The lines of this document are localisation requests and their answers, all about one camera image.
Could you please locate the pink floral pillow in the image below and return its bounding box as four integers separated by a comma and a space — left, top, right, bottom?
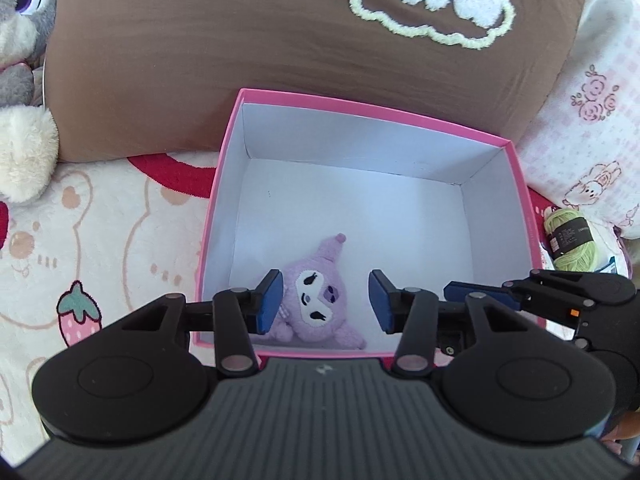
515, 0, 640, 241

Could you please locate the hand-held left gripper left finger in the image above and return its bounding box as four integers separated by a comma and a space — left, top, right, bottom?
120, 269, 285, 378

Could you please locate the green yarn ball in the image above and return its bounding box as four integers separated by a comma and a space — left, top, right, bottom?
544, 206, 600, 271

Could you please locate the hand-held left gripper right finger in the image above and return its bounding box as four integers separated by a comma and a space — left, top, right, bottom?
368, 269, 543, 376

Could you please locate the brown embroidered pillow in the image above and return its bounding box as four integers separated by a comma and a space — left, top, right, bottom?
44, 0, 598, 163

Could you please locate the bear print blanket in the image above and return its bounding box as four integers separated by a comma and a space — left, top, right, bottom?
0, 152, 640, 461

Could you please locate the purple plush toy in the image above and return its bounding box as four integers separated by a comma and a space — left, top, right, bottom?
260, 232, 368, 351

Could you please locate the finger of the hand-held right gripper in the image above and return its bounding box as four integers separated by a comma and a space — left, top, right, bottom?
444, 269, 596, 311

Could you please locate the pink cardboard box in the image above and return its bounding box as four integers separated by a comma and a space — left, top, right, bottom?
192, 87, 543, 358

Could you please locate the grey rabbit plush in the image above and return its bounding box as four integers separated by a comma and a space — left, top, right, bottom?
0, 0, 63, 203

